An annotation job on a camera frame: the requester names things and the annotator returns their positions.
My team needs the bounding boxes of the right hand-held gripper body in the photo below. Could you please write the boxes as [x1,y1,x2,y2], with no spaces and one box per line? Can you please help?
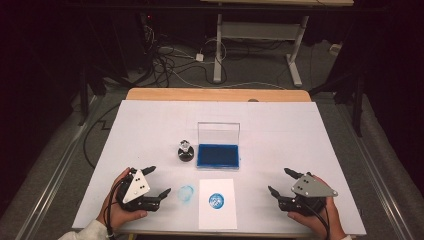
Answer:
[278,173,339,216]

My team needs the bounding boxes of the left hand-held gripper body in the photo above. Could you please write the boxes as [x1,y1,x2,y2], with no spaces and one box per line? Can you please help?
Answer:
[115,167,161,213]

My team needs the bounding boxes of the crystal knob stamp black base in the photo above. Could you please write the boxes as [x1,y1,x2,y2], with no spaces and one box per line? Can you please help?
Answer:
[177,139,195,163]

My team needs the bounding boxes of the blue ink pad clear case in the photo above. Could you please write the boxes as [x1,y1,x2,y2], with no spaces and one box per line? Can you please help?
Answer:
[195,121,242,171]

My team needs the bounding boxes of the person's left hand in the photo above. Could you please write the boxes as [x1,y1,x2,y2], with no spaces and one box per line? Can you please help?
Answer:
[96,167,149,231]

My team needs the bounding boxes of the person's right hand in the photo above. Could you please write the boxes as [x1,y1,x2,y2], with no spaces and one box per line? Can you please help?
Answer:
[287,175,348,240]

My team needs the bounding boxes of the large white table cover sheet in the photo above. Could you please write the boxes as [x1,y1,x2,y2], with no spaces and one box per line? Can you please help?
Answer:
[72,99,367,237]

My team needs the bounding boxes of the white paper card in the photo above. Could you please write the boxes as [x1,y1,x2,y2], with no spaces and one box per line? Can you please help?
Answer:
[198,178,238,231]

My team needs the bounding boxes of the black metal stand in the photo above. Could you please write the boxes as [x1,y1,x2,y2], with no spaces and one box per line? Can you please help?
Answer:
[309,71,366,138]
[78,66,108,127]

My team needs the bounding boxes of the wooden table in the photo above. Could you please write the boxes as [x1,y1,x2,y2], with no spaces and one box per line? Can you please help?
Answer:
[79,87,358,240]

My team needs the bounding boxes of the right hand-held gripper black cable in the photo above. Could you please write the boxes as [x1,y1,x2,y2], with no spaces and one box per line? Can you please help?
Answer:
[304,203,331,240]

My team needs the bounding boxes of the hand-held gripper black cable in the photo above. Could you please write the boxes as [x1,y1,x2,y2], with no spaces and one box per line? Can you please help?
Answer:
[304,203,331,240]
[103,181,126,239]

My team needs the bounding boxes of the left hand-held gripper black cable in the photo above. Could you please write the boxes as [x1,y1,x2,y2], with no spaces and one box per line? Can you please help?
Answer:
[103,181,126,239]

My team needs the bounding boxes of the metal floor rail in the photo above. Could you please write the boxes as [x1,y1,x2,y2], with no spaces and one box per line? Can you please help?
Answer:
[16,94,104,240]
[336,103,414,240]

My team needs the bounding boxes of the black floor cable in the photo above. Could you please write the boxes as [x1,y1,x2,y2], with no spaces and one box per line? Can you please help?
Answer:
[82,104,121,169]

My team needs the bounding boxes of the long white floor cable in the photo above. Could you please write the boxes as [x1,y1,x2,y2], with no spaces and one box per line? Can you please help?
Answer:
[173,71,288,90]

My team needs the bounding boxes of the tangle of floor cables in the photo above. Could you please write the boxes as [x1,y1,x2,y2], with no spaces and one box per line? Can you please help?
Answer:
[143,24,234,88]

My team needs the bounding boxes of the white metal desk frame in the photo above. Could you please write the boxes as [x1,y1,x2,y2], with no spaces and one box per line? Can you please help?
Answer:
[199,0,355,88]

